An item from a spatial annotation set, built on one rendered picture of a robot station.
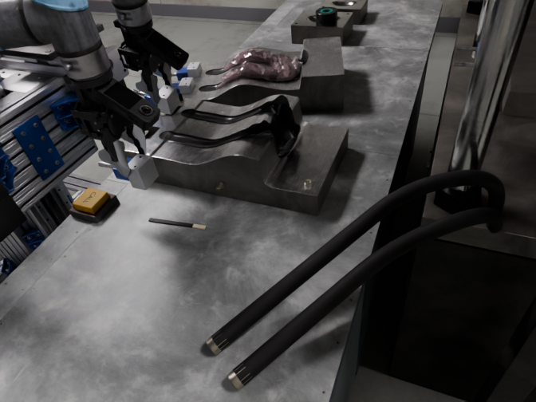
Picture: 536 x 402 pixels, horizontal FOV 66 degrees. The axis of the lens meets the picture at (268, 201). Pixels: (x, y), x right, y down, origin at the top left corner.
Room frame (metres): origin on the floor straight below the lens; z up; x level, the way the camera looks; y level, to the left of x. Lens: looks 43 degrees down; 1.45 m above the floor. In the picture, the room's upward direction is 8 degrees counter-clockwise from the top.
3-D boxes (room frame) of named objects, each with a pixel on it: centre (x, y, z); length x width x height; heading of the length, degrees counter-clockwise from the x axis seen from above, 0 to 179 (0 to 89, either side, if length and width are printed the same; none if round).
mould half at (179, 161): (0.86, 0.06, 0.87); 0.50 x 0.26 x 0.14; 62
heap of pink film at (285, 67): (1.21, -0.03, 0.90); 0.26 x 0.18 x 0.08; 79
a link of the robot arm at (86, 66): (0.71, 0.28, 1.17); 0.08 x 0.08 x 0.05
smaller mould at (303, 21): (1.58, -0.30, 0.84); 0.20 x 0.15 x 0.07; 62
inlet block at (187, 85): (1.20, 0.24, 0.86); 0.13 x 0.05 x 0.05; 79
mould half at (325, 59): (1.21, -0.03, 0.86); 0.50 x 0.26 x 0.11; 79
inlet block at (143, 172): (0.72, 0.29, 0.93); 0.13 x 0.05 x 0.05; 62
